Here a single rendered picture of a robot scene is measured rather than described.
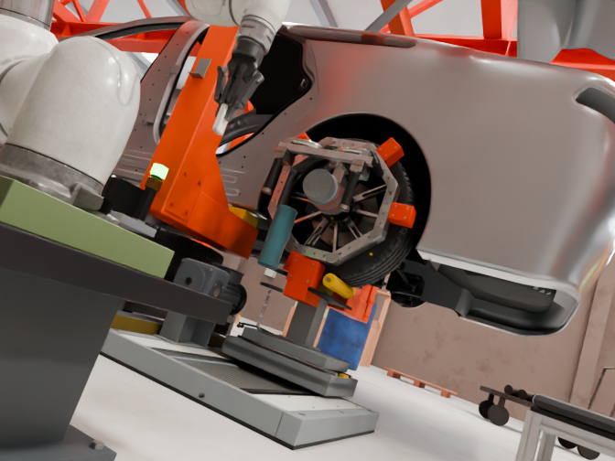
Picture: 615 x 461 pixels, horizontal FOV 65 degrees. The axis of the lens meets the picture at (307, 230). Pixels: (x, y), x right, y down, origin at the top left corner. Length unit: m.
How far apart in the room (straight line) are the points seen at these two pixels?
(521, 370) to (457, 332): 1.49
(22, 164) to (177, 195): 1.16
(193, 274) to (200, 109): 0.65
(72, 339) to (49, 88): 0.38
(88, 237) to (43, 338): 0.16
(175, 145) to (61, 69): 1.17
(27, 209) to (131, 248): 0.18
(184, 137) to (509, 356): 10.22
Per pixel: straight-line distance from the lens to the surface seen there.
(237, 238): 2.29
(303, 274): 1.96
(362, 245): 1.92
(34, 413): 0.84
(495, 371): 11.52
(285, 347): 2.01
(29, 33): 0.99
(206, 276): 1.87
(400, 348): 11.76
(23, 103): 0.86
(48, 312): 0.78
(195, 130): 1.95
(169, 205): 1.89
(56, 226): 0.71
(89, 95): 0.82
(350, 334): 6.22
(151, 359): 1.61
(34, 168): 0.80
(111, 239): 0.77
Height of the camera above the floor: 0.30
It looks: 11 degrees up
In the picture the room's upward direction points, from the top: 20 degrees clockwise
